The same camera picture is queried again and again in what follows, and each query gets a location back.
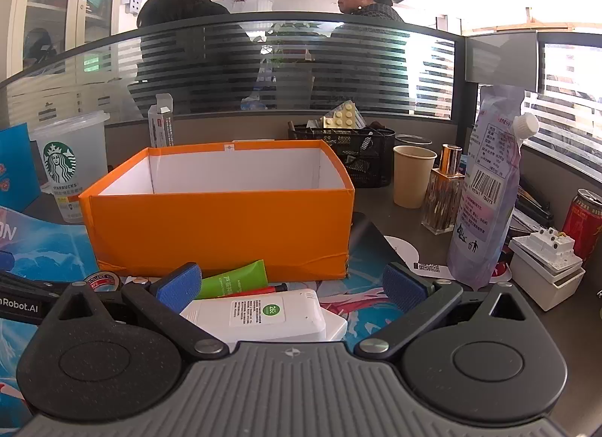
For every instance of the blue paper bag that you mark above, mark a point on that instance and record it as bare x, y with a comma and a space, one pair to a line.
19, 182

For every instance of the red drink can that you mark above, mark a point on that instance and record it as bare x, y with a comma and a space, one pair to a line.
583, 222

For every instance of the beige cabinet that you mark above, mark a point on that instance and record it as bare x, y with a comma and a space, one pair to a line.
55, 58

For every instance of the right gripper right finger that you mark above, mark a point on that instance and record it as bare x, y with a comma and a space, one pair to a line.
423, 303

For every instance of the blue printed desk mat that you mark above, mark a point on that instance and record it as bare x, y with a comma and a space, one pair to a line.
36, 250

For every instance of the Starbucks plastic cup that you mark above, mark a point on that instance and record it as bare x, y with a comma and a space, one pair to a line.
73, 154

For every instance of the gold perfume bottle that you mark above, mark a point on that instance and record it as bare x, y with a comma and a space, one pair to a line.
441, 203

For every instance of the purple spout pouch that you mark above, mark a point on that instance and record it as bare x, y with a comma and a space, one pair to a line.
490, 184

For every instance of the woman with dark hair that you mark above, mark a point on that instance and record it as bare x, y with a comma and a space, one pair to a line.
359, 61

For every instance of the black mesh organizer basket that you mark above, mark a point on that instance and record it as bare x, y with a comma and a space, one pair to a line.
366, 153

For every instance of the orange cardboard box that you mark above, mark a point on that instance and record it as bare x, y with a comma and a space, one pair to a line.
286, 203

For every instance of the white remote control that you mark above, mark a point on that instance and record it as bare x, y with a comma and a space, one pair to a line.
288, 316

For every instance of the white pen box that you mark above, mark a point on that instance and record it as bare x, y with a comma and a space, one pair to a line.
160, 121

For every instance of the yellow pill blister pack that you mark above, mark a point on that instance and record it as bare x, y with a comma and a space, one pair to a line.
344, 116

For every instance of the black tape roll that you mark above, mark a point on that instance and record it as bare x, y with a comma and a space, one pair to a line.
104, 281

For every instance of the white switch block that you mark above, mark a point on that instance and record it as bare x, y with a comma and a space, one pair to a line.
545, 266

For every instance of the green tube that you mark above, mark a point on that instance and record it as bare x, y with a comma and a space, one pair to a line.
243, 279

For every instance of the paper cup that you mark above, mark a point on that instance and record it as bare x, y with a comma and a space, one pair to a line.
412, 166

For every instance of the person in black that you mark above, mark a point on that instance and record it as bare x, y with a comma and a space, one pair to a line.
205, 68

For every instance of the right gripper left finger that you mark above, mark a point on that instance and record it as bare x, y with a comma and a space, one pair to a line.
160, 304

